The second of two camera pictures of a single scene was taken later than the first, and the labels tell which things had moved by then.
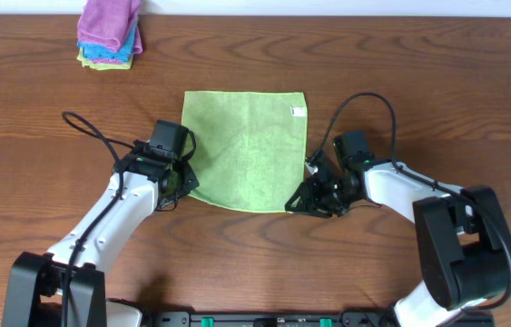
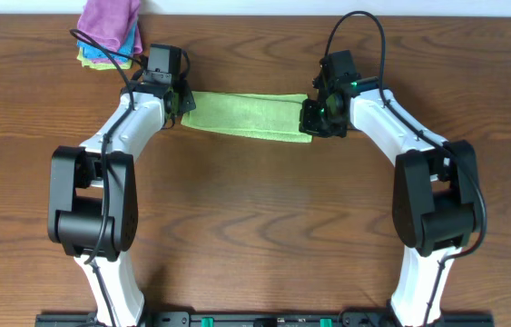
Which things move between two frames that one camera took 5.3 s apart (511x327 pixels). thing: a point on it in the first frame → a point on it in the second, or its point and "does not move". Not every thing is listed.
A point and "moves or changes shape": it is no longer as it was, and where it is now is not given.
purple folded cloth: [107, 24] does not move
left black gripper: [186, 182] → [182, 104]
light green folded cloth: [88, 63] does not move
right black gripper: [314, 196] → [311, 118]
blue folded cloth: [124, 54] does not move
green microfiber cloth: [250, 147] moves or changes shape
